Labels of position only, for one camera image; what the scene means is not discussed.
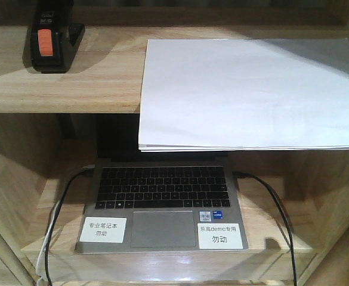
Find white left laptop label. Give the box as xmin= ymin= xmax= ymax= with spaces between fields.
xmin=79 ymin=217 xmax=127 ymax=243

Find black laptop cable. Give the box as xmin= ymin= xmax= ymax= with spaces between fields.
xmin=233 ymin=170 xmax=297 ymax=286
xmin=44 ymin=167 xmax=95 ymax=286

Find black stapler orange button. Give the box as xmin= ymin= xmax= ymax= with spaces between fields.
xmin=30 ymin=1 xmax=85 ymax=74

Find silver laptop black keyboard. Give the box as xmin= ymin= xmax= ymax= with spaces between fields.
xmin=76 ymin=114 xmax=248 ymax=254

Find white thin cable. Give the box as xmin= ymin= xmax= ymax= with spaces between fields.
xmin=35 ymin=202 xmax=58 ymax=284

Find white right laptop label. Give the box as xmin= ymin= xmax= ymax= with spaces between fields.
xmin=197 ymin=223 xmax=244 ymax=250

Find black left laptop cable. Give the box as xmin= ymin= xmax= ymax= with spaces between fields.
xmin=44 ymin=167 xmax=95 ymax=286

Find black right laptop cable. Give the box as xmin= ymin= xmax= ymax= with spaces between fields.
xmin=233 ymin=170 xmax=297 ymax=286

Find wooden shelf unit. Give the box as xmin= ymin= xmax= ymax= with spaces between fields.
xmin=0 ymin=1 xmax=349 ymax=285

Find white laptop label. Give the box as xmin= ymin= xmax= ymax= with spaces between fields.
xmin=79 ymin=217 xmax=127 ymax=243
xmin=197 ymin=223 xmax=244 ymax=250

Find white paper sheets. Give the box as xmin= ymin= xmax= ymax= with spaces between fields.
xmin=138 ymin=39 xmax=349 ymax=152

